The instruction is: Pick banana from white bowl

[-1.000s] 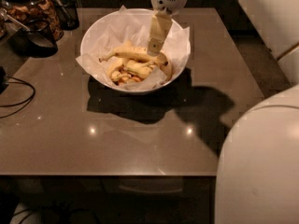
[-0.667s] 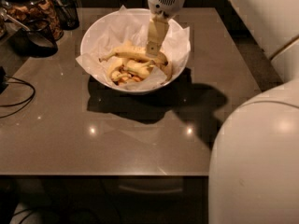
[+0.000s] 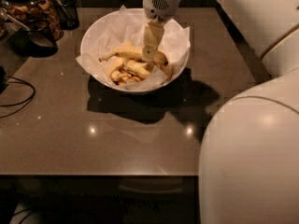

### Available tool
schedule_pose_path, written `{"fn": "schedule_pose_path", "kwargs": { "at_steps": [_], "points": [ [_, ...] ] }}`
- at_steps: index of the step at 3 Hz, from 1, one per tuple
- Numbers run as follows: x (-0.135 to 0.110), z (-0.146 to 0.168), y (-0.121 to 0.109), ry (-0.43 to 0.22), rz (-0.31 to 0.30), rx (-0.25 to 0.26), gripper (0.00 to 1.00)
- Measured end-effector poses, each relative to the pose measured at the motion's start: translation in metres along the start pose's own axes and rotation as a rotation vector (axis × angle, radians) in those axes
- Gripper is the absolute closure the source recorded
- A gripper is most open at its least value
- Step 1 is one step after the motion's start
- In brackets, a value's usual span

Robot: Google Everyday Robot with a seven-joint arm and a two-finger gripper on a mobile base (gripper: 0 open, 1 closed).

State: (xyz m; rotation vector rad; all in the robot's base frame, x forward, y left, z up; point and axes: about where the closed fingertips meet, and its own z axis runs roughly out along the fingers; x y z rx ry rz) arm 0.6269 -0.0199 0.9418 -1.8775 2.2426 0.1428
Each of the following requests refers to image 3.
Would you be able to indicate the white paper liner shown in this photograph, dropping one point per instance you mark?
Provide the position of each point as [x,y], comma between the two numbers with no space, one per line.
[115,28]

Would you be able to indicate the banana piece left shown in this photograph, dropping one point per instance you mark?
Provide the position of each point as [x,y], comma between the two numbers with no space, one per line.
[115,66]

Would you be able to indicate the long yellow banana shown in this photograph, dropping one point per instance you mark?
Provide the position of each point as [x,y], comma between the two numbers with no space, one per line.
[134,52]

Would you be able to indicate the white bowl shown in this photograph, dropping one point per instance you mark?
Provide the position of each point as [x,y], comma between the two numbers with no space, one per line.
[128,52]

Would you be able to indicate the metal spoon handle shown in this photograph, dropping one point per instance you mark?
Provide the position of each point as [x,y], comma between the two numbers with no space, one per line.
[6,16]

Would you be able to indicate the banana piece right centre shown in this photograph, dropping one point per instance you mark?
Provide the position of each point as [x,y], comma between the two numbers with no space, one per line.
[142,70]

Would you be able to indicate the black mesh pen holder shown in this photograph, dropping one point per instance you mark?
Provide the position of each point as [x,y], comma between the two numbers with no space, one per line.
[67,14]

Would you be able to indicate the black mesh basket front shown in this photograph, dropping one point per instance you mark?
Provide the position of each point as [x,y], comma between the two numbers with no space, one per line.
[35,41]

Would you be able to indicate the banana peel right edge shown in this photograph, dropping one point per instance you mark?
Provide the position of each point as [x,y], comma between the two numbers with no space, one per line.
[167,69]

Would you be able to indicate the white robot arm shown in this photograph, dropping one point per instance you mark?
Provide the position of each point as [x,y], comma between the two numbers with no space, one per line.
[249,157]

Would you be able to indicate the small banana piece bottom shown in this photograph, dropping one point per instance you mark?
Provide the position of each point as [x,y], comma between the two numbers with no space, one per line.
[117,75]

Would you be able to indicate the glass jar with snacks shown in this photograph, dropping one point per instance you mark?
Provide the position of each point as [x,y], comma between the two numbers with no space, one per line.
[28,10]

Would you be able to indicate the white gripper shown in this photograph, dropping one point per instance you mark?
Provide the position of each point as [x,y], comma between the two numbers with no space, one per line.
[160,6]

